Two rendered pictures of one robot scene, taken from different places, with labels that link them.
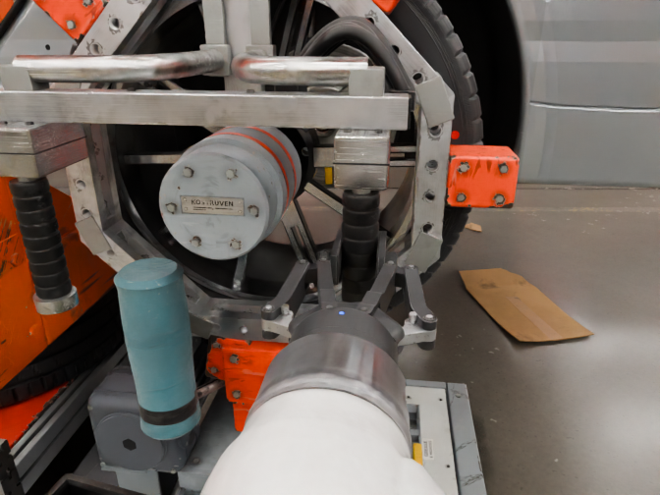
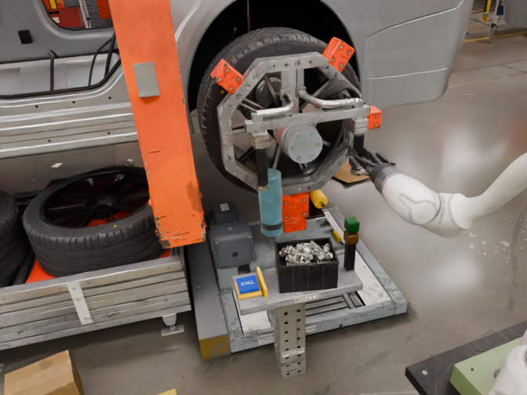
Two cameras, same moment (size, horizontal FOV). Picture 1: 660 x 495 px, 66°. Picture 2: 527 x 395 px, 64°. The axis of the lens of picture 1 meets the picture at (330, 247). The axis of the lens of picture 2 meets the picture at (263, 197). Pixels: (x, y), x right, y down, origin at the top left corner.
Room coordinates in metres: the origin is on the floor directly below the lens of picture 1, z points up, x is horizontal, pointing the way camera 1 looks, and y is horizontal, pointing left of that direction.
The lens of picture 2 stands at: (-0.68, 0.72, 1.45)
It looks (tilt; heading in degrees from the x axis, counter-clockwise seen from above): 31 degrees down; 341
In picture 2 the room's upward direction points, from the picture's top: 4 degrees counter-clockwise
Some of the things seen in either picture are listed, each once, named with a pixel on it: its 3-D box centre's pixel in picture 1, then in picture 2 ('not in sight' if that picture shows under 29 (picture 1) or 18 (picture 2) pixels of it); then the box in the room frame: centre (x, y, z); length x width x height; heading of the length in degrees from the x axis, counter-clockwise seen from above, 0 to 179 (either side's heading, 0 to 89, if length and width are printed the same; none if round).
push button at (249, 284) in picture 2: not in sight; (248, 285); (0.37, 0.43, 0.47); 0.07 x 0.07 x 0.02; 83
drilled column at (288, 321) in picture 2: not in sight; (288, 329); (0.36, 0.29, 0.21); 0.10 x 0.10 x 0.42; 83
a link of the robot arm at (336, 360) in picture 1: (331, 416); (390, 183); (0.23, 0.00, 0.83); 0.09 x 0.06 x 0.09; 83
